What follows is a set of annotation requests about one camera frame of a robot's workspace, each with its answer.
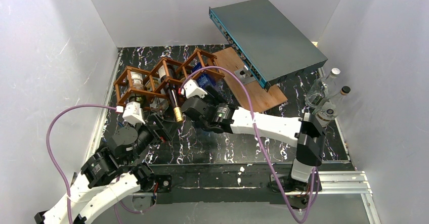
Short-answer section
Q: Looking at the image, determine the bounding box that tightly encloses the teal network switch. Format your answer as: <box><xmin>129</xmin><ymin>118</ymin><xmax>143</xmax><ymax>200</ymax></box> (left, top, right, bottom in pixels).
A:
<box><xmin>209</xmin><ymin>0</ymin><xmax>328</xmax><ymax>91</ymax></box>

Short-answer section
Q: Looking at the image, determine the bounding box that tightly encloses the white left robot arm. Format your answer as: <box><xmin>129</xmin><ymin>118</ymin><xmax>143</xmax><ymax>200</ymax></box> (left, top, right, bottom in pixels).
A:
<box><xmin>34</xmin><ymin>114</ymin><xmax>180</xmax><ymax>223</ymax></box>

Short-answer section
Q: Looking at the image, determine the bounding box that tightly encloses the dark bottle gold cap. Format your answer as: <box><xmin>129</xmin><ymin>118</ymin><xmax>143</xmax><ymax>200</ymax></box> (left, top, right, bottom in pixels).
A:
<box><xmin>158</xmin><ymin>61</ymin><xmax>184</xmax><ymax>122</ymax></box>

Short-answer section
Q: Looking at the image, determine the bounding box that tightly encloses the brown wooden wine rack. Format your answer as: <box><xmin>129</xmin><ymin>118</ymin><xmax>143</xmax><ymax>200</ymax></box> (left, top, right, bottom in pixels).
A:
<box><xmin>114</xmin><ymin>49</ymin><xmax>225</xmax><ymax>107</ymax></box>

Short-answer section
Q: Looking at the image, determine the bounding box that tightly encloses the metal bracket on board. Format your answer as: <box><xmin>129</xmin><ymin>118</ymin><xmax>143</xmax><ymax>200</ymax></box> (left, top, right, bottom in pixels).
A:
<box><xmin>234</xmin><ymin>65</ymin><xmax>256</xmax><ymax>85</ymax></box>

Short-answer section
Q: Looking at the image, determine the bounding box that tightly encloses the black base beam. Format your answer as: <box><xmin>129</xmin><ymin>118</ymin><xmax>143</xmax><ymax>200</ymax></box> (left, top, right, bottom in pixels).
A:
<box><xmin>114</xmin><ymin>162</ymin><xmax>356</xmax><ymax>204</ymax></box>

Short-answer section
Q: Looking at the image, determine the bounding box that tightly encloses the clear glass bottle dark label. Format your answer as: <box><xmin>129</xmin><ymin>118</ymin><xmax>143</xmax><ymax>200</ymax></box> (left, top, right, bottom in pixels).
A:
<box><xmin>305</xmin><ymin>68</ymin><xmax>340</xmax><ymax>109</ymax></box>

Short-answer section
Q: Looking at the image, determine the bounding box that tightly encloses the green bottle silver cap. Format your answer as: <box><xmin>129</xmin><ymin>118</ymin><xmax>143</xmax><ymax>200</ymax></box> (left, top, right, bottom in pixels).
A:
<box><xmin>128</xmin><ymin>72</ymin><xmax>147</xmax><ymax>109</ymax></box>

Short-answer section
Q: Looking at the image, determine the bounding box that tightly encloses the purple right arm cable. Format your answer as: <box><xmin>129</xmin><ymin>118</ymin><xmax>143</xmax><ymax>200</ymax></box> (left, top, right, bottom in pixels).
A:
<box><xmin>179</xmin><ymin>65</ymin><xmax>321</xmax><ymax>224</ymax></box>

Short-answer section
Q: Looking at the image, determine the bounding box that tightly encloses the blue glass bottle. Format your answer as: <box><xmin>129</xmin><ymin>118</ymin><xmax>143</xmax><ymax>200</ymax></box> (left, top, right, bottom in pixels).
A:
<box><xmin>195</xmin><ymin>73</ymin><xmax>221</xmax><ymax>93</ymax></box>

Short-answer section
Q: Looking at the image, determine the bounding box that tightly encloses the clear bottle white label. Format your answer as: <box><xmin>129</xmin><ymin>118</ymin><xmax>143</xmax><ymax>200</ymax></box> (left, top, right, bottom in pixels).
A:
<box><xmin>312</xmin><ymin>86</ymin><xmax>351</xmax><ymax>127</ymax></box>

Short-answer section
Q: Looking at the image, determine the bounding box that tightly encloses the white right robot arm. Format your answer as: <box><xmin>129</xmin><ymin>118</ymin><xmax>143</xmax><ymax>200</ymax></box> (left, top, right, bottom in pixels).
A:
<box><xmin>182</xmin><ymin>96</ymin><xmax>326</xmax><ymax>183</ymax></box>

